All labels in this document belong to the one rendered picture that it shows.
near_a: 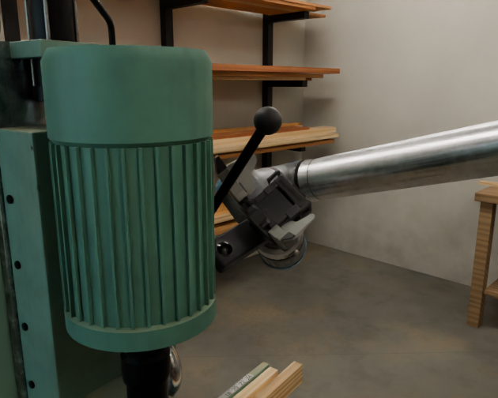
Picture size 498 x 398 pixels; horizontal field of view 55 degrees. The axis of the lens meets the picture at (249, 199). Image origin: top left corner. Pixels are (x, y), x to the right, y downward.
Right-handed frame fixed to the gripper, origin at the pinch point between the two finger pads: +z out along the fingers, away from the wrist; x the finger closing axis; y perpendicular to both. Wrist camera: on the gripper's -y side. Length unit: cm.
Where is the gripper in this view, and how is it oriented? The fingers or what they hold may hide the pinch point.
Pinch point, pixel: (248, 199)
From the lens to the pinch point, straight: 61.0
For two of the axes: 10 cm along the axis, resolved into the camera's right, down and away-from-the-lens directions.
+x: 6.5, 6.8, -3.2
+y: 7.4, -6.6, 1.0
